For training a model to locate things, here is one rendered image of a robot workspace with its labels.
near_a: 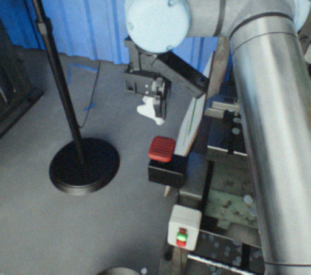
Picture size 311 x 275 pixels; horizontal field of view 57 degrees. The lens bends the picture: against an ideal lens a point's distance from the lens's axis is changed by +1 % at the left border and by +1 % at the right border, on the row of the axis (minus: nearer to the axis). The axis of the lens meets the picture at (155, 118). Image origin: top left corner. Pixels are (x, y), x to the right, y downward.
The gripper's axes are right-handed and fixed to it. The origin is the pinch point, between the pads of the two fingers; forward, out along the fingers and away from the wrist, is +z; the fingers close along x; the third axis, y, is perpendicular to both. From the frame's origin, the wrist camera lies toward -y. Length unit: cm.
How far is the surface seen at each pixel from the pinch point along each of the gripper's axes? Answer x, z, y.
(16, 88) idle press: -68, 71, 119
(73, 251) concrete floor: 8, 85, 38
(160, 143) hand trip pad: -0.7, 9.2, 0.7
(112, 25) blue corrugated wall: -131, 50, 76
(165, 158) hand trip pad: 3.2, 9.2, -1.7
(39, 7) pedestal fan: -34, -5, 54
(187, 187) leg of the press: 2.2, 20.9, -7.8
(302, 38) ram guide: -10.9, -18.3, -23.5
